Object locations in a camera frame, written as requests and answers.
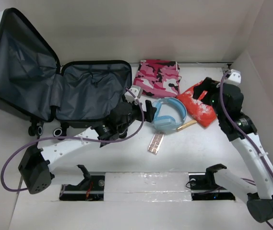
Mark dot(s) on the pink camouflage garment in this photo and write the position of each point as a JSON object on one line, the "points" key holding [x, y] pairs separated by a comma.
{"points": [[158, 78]]}

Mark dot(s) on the beige cosmetic tube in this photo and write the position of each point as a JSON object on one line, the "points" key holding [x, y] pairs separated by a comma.
{"points": [[186, 125]]}

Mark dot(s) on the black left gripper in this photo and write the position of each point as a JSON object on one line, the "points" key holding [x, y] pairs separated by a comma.
{"points": [[150, 110]]}

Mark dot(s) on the black suitcase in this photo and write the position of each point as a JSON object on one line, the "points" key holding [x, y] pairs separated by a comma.
{"points": [[36, 87]]}

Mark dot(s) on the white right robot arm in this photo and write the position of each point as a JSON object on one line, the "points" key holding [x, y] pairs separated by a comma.
{"points": [[226, 100]]}

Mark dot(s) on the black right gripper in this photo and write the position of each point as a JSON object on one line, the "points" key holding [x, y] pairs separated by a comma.
{"points": [[208, 85]]}

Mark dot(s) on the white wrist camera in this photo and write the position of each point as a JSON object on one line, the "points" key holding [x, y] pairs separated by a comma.
{"points": [[132, 94], [233, 77]]}

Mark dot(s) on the rose eyeshadow palette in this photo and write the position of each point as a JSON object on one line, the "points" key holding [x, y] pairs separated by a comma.
{"points": [[155, 143]]}

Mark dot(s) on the blue over-ear headphones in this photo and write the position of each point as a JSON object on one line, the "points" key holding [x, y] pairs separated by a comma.
{"points": [[170, 114]]}

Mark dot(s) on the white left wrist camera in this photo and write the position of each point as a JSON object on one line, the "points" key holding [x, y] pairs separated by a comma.
{"points": [[132, 94]]}

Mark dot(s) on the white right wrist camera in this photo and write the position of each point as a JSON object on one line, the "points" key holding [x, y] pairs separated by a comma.
{"points": [[233, 77]]}

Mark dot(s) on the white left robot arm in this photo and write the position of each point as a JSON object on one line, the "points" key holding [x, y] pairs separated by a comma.
{"points": [[38, 165]]}

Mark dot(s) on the red white garment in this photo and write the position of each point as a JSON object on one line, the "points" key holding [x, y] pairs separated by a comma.
{"points": [[202, 113]]}

